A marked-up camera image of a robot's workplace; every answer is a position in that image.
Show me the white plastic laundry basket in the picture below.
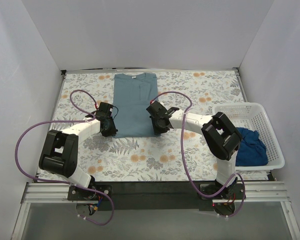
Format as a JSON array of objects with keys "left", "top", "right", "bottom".
[{"left": 212, "top": 102, "right": 285, "bottom": 171}]

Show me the floral patterned table cloth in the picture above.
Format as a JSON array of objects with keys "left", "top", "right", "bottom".
[{"left": 53, "top": 70, "right": 244, "bottom": 182}]

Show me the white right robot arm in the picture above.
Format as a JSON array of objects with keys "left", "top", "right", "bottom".
[{"left": 146, "top": 100, "right": 242, "bottom": 199}]

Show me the dark blue t shirt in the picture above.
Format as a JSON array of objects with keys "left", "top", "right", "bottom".
[{"left": 235, "top": 127, "right": 268, "bottom": 167}]

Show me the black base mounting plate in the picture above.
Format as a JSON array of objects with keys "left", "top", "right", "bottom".
[{"left": 67, "top": 180, "right": 248, "bottom": 212}]

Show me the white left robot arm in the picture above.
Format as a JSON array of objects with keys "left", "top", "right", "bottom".
[{"left": 38, "top": 102, "right": 118, "bottom": 200}]

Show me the light blue t shirt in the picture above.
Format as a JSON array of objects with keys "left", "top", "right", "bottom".
[{"left": 113, "top": 72, "right": 158, "bottom": 138}]

